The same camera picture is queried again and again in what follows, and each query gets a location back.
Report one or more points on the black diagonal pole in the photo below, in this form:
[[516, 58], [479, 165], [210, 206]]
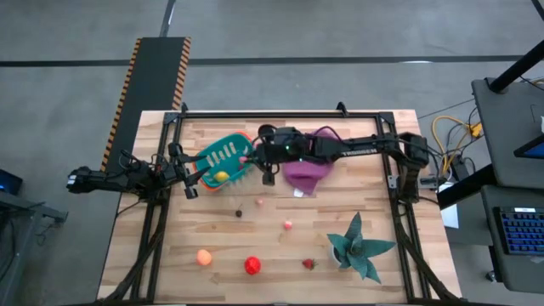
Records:
[[516, 68]]

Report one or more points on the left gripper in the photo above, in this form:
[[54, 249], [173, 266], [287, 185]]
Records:
[[174, 174]]

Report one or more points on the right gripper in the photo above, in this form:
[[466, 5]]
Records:
[[285, 146]]

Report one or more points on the grey metal stand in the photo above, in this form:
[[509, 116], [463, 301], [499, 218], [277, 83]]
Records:
[[25, 208]]

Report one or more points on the teal artificial plant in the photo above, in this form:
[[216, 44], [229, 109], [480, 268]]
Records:
[[357, 251]]

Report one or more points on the blue screen device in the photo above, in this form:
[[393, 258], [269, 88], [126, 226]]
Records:
[[533, 149]]

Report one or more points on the teal basket with orange rim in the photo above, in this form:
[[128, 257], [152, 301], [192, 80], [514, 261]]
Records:
[[208, 178]]

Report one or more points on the white cloth tag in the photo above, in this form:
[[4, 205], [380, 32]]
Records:
[[298, 193]]

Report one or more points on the yellow lemon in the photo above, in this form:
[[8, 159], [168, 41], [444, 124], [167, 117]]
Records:
[[221, 177]]

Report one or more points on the black caster wheel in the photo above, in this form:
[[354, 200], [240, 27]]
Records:
[[491, 276]]

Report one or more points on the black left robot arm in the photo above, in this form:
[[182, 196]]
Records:
[[110, 180]]

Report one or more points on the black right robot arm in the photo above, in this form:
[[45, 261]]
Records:
[[361, 151]]

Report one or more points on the black frame clamp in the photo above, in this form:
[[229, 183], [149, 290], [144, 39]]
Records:
[[184, 108], [341, 109]]

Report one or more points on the black hazard-striped floor mat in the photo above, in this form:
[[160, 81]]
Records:
[[153, 76]]

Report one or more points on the white plant pot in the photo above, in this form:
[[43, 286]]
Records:
[[334, 257]]

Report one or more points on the orange peach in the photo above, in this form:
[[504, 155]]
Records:
[[204, 257]]

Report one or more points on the grey keyboard shelf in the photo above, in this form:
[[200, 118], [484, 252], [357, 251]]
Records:
[[514, 272]]

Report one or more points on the purple cloth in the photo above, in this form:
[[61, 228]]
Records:
[[304, 176]]

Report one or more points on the round red fruit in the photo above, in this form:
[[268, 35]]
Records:
[[252, 265]]

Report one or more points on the red strawberry with green leaves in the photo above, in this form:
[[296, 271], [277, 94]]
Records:
[[309, 264]]

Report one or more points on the white paper sheet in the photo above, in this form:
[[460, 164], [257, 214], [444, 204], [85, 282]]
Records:
[[449, 216]]

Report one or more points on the black power strip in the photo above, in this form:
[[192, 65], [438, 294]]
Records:
[[459, 166]]

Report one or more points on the black aluminium frame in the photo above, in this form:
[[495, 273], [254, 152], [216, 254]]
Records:
[[276, 115]]

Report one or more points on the dark blue glowing device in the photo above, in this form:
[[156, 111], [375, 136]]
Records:
[[8, 183]]

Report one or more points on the grey cart top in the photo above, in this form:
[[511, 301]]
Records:
[[506, 127]]

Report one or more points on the black cart bar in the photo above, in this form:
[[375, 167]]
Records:
[[467, 187]]

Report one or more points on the backlit black keyboard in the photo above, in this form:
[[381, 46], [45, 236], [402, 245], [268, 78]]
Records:
[[523, 231]]

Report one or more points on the small dark fig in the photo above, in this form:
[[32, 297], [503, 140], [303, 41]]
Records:
[[239, 213]]

